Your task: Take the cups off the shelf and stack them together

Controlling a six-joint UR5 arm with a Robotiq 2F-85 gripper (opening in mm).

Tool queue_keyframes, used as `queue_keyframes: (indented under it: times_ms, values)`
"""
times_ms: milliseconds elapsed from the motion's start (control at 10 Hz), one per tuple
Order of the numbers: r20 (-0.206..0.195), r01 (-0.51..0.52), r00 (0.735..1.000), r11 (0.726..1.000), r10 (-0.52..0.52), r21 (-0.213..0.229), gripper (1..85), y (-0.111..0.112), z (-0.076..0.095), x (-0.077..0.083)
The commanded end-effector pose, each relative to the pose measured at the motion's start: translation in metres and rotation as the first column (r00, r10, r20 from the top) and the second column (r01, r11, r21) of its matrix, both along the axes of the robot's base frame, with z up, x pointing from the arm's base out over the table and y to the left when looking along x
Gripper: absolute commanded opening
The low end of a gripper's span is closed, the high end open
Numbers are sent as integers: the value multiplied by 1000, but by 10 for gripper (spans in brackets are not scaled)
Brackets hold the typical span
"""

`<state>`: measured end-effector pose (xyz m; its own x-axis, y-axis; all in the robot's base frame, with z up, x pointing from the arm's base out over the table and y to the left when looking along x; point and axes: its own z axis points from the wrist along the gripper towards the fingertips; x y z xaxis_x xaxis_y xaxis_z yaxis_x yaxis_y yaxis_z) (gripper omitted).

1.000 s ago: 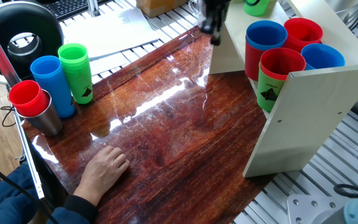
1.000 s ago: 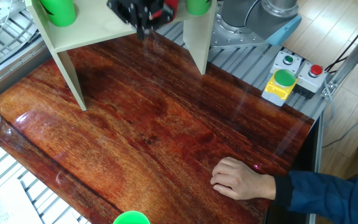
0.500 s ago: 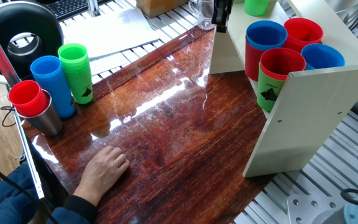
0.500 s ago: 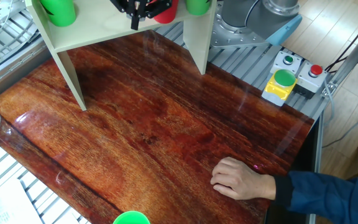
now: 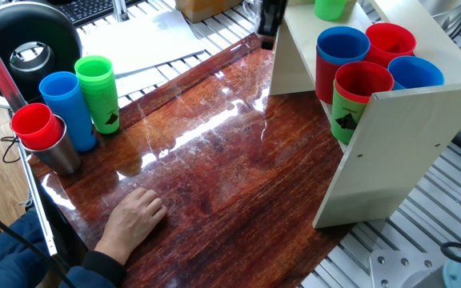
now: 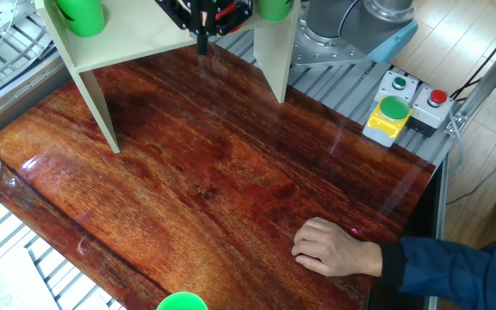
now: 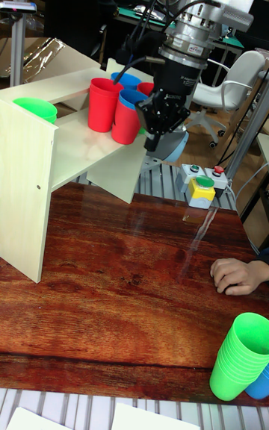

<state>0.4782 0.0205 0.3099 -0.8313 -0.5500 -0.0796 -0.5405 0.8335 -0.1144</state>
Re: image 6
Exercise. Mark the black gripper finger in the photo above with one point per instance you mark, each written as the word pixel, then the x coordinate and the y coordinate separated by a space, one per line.
pixel 226 17
pixel 179 13

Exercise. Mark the green plastic cup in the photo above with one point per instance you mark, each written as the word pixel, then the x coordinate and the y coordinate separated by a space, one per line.
pixel 274 8
pixel 82 17

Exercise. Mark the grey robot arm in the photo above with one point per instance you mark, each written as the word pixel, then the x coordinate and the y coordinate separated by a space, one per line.
pixel 351 26

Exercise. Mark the forearm in blue sleeve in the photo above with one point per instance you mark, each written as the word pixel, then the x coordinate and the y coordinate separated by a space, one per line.
pixel 454 271

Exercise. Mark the cream wooden shelf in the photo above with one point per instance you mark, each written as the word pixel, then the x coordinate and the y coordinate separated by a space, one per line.
pixel 144 34

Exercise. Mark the person's hand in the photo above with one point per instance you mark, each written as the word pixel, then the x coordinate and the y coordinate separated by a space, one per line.
pixel 334 254

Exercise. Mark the grey box small green button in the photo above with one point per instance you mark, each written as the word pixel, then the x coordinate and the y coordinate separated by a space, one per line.
pixel 396 86

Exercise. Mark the yellow box big green button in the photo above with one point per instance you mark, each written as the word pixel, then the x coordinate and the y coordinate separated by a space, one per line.
pixel 386 120

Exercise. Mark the grey box red button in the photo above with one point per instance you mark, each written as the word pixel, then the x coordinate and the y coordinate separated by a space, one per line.
pixel 431 109

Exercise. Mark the green cup at bottom edge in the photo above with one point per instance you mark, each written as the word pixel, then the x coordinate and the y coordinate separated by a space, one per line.
pixel 182 302

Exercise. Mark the white paper sheet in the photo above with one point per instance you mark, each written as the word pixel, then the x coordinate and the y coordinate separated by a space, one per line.
pixel 7 288

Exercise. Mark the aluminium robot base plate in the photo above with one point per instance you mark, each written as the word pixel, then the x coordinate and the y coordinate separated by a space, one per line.
pixel 312 51

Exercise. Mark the aluminium frame post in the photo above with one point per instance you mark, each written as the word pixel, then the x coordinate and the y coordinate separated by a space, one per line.
pixel 489 77

